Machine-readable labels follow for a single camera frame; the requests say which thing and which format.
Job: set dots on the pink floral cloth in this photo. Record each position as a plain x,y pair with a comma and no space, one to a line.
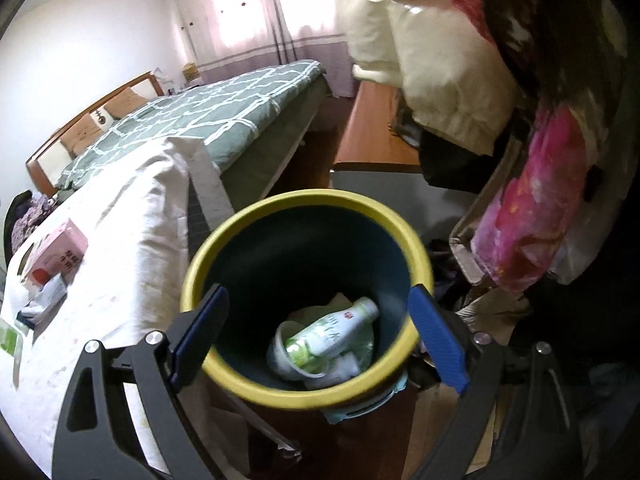
540,185

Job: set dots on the cream puffer jacket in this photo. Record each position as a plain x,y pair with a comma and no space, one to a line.
440,75

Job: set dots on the yellow rimmed dark bin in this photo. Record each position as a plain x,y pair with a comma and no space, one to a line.
280,260

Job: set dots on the bed with green quilt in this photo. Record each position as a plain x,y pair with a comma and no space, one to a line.
50,147

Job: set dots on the green plastic packet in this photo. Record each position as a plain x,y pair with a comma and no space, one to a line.
7,340

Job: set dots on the pink white curtain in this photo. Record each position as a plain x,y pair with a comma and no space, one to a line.
240,10

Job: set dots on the green plaid duvet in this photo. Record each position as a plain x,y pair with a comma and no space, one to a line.
200,105

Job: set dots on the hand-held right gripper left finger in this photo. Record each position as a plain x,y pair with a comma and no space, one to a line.
200,335

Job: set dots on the brown bear pillow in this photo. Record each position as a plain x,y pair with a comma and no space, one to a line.
125,105
82,135

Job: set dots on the pile of clothes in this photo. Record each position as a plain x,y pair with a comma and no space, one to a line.
25,215

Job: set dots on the pink strawberry milk carton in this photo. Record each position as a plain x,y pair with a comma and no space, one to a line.
60,250

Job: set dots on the grey squeeze tube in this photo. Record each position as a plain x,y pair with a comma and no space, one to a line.
45,295

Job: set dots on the white yogurt cup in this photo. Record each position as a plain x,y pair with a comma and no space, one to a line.
280,360

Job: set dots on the green white drink bottle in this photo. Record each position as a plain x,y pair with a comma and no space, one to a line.
325,332

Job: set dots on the wooden desk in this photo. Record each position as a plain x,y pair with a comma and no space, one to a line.
370,130

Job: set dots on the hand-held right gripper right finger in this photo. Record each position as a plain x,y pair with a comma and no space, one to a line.
440,340

